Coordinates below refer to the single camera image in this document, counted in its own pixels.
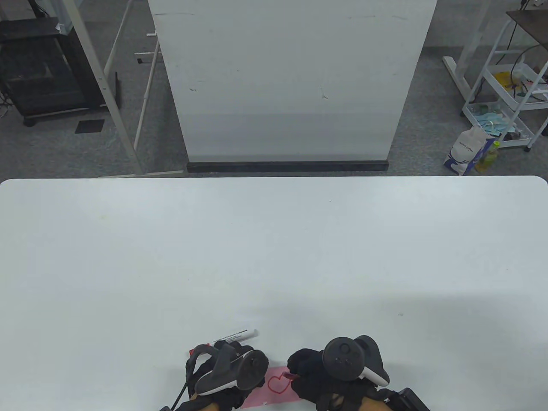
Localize white marker with red cap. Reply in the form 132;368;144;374
189;329;259;356

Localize black cabinet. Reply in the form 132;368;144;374
0;17;107;127

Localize black controller lanyard cord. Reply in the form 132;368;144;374
171;368;191;409

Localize person's left hand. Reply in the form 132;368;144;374
188;340;268;411

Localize blue face masks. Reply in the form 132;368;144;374
469;103;518;137

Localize pink heart outline paper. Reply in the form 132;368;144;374
242;366;302;408

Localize brown tabletop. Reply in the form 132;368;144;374
506;9;548;50

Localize large white partition board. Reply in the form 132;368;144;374
147;0;438;162

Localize black partition base bar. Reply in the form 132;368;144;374
187;161;389;173

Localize yellow item on cart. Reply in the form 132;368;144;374
494;71;521;90

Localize black and white controller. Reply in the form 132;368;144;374
185;342;269;396
322;335;391;387

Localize person's right hand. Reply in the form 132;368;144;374
286;348;394;411

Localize yellow-green bottle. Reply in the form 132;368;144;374
476;141;501;174

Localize white utility cart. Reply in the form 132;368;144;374
462;17;548;152

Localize white flat post stand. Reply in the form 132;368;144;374
62;0;185;178

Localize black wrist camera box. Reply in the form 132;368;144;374
387;387;431;411

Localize white tube frame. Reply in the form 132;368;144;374
103;0;162;152

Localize white table leg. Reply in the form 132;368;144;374
442;0;493;102

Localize person's left forearm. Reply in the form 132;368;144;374
191;394;219;411

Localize white plastic bag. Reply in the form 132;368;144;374
443;124;497;176

